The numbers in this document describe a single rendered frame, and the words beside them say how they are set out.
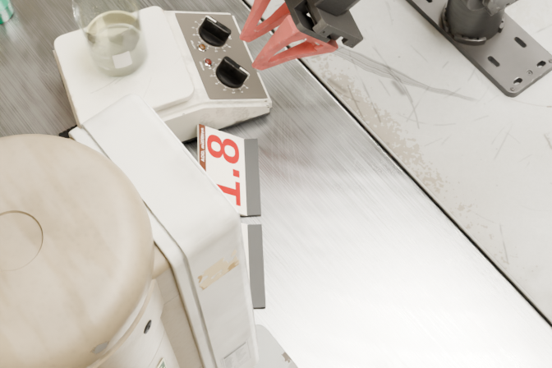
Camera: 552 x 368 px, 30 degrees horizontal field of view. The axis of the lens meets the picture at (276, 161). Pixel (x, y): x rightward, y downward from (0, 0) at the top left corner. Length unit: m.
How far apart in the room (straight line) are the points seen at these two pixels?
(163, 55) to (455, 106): 0.32
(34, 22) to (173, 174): 0.82
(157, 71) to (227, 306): 0.60
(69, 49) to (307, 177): 0.28
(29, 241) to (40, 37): 0.83
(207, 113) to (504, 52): 0.34
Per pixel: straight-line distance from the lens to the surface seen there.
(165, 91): 1.04
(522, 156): 1.11
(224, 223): 0.40
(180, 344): 0.48
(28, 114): 1.16
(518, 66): 1.16
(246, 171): 1.08
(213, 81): 1.07
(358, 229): 1.06
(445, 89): 1.14
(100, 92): 1.05
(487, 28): 1.15
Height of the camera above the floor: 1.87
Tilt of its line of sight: 62 degrees down
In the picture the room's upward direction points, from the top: 3 degrees counter-clockwise
